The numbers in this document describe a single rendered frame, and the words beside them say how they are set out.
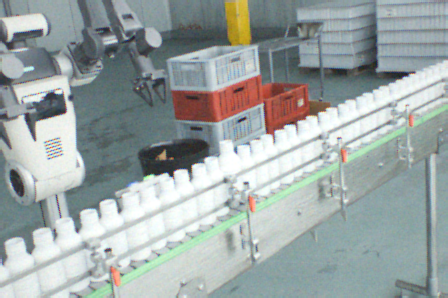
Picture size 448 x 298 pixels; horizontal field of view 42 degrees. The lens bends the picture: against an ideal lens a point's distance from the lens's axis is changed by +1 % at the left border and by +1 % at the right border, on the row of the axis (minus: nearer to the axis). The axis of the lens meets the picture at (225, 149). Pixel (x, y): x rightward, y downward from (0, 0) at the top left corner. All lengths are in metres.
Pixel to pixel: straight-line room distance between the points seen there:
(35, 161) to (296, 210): 0.83
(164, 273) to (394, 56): 7.10
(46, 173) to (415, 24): 6.73
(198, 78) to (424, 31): 4.60
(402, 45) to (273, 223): 6.66
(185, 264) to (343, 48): 7.52
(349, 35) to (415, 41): 1.04
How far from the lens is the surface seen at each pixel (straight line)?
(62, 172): 1.99
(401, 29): 8.28
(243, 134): 4.34
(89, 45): 1.97
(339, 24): 8.86
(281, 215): 1.80
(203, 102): 4.11
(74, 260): 1.36
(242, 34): 11.83
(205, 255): 1.58
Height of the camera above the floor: 1.65
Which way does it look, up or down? 17 degrees down
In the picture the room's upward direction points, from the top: 7 degrees counter-clockwise
